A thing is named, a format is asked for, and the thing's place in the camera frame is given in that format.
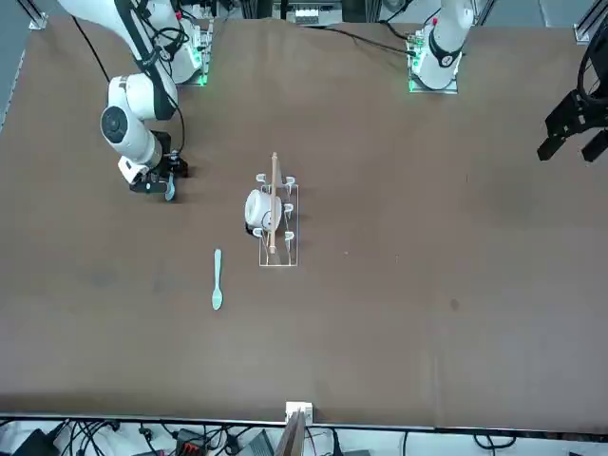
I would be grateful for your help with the green plastic spoon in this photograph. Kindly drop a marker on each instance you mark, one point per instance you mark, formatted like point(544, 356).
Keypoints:
point(217, 299)

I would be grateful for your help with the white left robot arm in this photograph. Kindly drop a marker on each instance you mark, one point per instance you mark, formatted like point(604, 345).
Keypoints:
point(444, 43)

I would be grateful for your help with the aluminium frame rail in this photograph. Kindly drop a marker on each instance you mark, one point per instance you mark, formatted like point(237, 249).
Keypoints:
point(583, 31)
point(39, 21)

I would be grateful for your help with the white cup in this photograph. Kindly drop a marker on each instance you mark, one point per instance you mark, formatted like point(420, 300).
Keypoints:
point(256, 206)

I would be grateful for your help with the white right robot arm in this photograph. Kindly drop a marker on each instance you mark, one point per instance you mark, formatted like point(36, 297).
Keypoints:
point(138, 95)

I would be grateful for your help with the blue plastic spoon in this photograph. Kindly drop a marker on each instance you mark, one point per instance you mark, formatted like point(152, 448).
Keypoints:
point(169, 191)

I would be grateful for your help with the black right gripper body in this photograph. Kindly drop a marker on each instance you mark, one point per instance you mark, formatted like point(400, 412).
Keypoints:
point(162, 142)

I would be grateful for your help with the aluminium post with white bracket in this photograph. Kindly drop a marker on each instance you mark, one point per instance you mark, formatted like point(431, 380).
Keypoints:
point(299, 409)

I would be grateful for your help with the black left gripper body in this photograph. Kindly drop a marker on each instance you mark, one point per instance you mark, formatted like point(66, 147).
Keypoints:
point(577, 111)

